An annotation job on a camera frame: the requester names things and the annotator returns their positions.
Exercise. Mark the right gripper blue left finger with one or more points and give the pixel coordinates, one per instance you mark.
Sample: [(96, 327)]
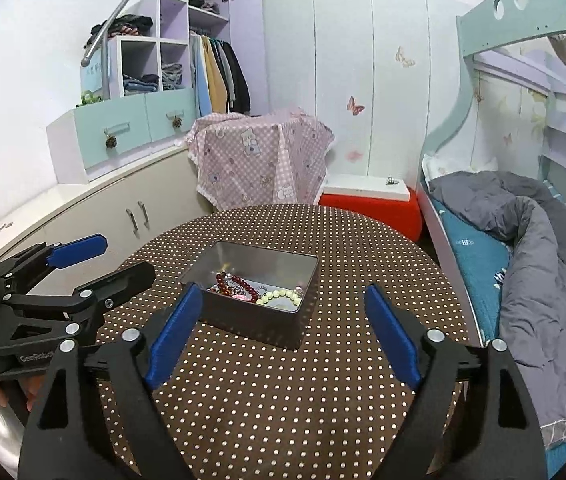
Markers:
[(66, 436)]

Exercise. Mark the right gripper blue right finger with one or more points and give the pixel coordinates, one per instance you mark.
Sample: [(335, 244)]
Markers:
[(471, 417)]

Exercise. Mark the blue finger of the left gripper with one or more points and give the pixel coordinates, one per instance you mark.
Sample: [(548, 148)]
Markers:
[(78, 250), (114, 289)]

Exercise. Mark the person's left hand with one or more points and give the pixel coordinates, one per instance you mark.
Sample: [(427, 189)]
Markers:
[(3, 389)]

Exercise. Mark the beige curved cabinet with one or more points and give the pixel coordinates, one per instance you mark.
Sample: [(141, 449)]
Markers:
[(129, 206)]

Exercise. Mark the grey duvet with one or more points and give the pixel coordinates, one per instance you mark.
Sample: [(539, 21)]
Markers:
[(522, 211)]

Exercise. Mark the mint drawer unit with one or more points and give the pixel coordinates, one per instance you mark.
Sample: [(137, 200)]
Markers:
[(92, 140)]

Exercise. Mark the dark metal tin box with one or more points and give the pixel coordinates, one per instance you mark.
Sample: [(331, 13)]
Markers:
[(263, 294)]

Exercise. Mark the teal bed sheet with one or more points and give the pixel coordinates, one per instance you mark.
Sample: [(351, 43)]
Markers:
[(479, 257)]

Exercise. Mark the brown polka dot tablecloth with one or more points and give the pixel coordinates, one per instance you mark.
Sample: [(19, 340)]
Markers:
[(238, 409)]

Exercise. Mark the purple white shelf unit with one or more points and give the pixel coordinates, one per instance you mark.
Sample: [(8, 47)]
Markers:
[(144, 37)]

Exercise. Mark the pink bear patterned cloth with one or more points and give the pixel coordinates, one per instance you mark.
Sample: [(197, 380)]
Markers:
[(241, 161)]

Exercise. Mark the hanging clothes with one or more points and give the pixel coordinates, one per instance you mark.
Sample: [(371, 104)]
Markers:
[(219, 83)]

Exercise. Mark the red white storage stool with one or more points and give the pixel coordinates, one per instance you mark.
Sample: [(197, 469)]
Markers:
[(387, 200)]

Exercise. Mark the teal bunk bed frame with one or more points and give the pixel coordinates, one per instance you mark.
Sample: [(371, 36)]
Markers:
[(490, 25)]

